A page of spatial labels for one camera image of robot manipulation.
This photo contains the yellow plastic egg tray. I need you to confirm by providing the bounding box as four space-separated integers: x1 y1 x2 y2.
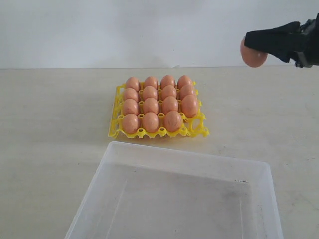
108 83 210 138

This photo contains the clear plastic bin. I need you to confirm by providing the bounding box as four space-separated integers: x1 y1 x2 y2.
66 141 283 239

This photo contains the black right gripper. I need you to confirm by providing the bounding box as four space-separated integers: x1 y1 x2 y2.
244 14 319 68

